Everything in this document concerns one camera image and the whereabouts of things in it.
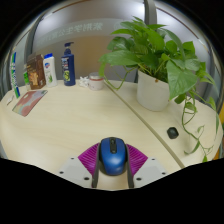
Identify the small white patterned packet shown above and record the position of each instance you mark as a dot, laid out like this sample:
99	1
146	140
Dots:
10	100

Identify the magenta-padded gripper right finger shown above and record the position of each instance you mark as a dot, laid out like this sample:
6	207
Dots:
136	160

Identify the dark blue pump bottle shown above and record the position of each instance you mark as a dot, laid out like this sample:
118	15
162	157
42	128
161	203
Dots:
68	68

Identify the blue and black computer mouse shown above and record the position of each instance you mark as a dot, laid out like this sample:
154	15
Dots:
113	158

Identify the white bottle with blue cap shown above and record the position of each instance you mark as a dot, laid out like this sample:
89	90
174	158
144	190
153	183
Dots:
50	72

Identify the floral pastel mouse pad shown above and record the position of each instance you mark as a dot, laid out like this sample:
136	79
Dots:
29	102

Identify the brown snack box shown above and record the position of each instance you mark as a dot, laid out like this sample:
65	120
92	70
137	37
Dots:
36	73

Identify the green plant in white pot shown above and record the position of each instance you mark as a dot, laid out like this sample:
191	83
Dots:
153	96

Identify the clear bottle with green label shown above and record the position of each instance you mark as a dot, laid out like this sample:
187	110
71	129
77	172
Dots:
26	79

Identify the small crumpled white wrapper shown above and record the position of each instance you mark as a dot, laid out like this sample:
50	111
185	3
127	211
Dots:
83	82

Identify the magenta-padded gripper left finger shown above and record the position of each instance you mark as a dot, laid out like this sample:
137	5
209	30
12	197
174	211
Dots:
87	160

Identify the small white jar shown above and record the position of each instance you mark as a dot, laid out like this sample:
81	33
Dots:
96	82

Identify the small black hexagonal object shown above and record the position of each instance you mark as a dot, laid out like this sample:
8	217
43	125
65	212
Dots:
172	133

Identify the white green shuttlecock tube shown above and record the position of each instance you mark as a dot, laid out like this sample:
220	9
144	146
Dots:
14	76

